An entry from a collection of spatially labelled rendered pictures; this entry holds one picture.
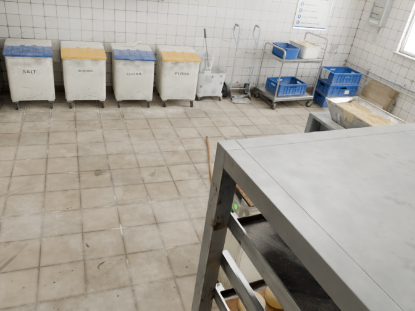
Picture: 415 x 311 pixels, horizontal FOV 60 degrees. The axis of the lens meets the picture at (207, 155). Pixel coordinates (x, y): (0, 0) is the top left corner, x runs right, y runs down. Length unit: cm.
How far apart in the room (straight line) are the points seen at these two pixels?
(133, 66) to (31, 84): 128
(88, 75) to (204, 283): 447
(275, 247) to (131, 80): 461
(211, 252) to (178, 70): 462
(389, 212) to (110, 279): 239
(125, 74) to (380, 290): 481
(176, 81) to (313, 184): 479
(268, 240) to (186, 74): 470
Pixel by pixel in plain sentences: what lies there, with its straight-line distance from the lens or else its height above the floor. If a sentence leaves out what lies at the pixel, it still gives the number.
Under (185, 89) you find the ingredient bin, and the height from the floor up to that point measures 28.
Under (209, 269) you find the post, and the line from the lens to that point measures 67.
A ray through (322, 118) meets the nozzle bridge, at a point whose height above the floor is 118.
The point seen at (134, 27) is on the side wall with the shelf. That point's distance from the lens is 558.
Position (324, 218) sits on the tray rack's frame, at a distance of 43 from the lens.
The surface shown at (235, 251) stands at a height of 50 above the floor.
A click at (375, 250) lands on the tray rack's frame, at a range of 42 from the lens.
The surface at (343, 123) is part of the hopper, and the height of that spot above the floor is 121.
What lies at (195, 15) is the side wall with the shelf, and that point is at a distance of 575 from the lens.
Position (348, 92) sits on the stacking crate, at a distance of 665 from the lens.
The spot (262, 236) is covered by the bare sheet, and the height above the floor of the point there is 167.
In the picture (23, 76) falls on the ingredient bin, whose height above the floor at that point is 44.
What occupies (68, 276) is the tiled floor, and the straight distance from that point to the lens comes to 280.
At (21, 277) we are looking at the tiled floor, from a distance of 286.
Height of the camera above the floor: 206
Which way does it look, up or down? 29 degrees down
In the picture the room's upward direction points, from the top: 8 degrees clockwise
